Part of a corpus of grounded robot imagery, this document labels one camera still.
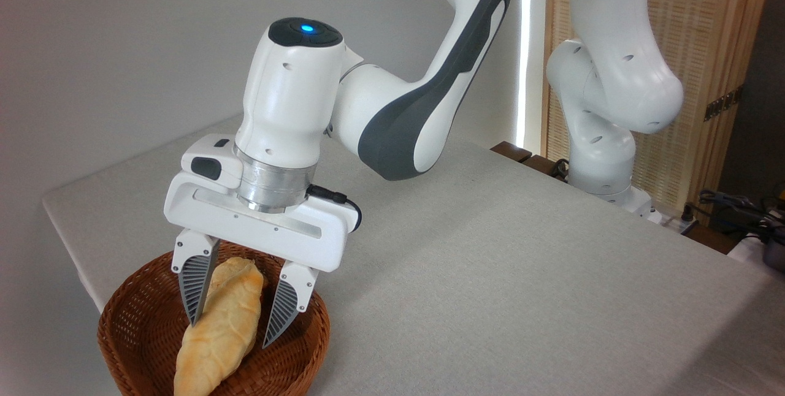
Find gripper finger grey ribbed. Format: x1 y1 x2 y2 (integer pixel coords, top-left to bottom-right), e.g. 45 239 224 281
262 260 318 349
170 229 221 327

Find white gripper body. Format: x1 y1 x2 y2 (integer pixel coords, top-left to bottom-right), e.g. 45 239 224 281
163 169 359 273

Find long braided bread loaf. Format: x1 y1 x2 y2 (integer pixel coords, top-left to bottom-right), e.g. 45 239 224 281
174 286 263 396

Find small round bread roll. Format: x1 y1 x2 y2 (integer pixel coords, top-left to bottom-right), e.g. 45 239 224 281
209 257 265 292

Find brown wicker basket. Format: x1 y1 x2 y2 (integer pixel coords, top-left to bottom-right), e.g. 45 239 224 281
97 242 331 396

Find grey fabric tablecloth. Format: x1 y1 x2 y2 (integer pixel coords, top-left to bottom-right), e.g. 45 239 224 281
42 114 785 396

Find metal screen hinge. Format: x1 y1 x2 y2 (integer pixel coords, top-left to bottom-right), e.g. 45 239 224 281
704 85 744 122

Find wooden rattan folding screen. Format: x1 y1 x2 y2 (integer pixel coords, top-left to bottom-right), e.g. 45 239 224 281
541 0 776 225

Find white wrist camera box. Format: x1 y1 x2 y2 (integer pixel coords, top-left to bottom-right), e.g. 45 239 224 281
180 134 244 189

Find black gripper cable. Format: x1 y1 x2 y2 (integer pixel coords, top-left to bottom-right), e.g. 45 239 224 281
305 184 363 231

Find black cable bundle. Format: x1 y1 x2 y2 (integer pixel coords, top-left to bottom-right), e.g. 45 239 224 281
698 189 785 243

